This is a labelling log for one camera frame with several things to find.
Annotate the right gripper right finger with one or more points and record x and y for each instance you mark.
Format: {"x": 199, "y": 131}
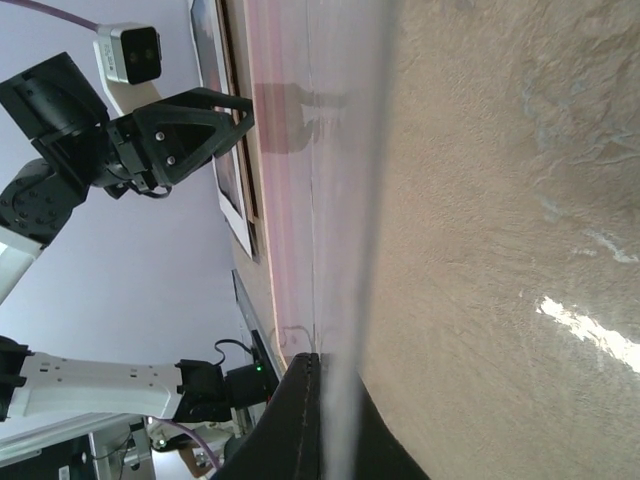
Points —
{"x": 377, "y": 453}

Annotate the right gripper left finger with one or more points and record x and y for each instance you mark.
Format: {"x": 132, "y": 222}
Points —
{"x": 285, "y": 444}

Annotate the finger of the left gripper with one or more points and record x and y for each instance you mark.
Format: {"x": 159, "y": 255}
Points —
{"x": 198, "y": 106}
{"x": 175, "y": 151}

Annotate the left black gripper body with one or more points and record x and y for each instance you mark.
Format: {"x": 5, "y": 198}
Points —
{"x": 128, "y": 164}

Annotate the landscape photo print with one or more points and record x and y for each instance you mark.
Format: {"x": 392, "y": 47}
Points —
{"x": 213, "y": 50}

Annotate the clear acrylic sheet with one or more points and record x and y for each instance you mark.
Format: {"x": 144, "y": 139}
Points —
{"x": 355, "y": 58}

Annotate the pink wooden picture frame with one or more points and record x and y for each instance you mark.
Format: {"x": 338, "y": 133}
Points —
{"x": 293, "y": 112}

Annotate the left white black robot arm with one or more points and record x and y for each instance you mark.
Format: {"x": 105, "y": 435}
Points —
{"x": 62, "y": 116}

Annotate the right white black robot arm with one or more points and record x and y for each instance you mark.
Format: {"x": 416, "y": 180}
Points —
{"x": 190, "y": 391}

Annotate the brown cardboard backing board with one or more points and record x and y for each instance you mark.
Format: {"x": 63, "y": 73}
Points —
{"x": 224, "y": 20}

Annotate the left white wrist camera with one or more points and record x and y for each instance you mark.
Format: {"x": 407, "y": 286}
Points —
{"x": 129, "y": 59}

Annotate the aluminium mounting rail bed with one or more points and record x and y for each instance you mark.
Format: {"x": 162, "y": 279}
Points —
{"x": 28, "y": 443}

